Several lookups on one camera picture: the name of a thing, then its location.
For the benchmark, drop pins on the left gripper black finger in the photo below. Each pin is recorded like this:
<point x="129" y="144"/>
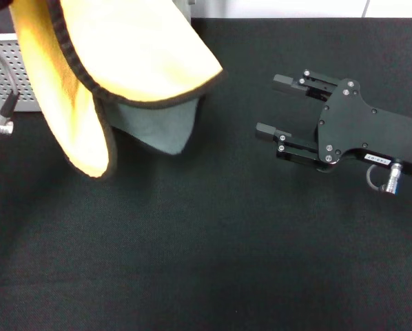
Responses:
<point x="1" y="3"/>

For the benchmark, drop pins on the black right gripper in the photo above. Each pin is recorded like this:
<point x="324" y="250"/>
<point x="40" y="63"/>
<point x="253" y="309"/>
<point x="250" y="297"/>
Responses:
<point x="357" y="124"/>

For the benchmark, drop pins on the yellow and grey towel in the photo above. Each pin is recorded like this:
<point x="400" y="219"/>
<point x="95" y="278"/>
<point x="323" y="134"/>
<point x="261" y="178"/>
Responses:
<point x="123" y="51"/>

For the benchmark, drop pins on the grey perforated storage box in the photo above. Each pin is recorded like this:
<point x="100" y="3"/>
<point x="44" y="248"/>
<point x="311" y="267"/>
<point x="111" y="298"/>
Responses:
<point x="6" y="69"/>

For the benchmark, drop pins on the black tablecloth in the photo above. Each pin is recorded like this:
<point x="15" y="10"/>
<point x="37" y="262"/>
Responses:
<point x="206" y="241"/>

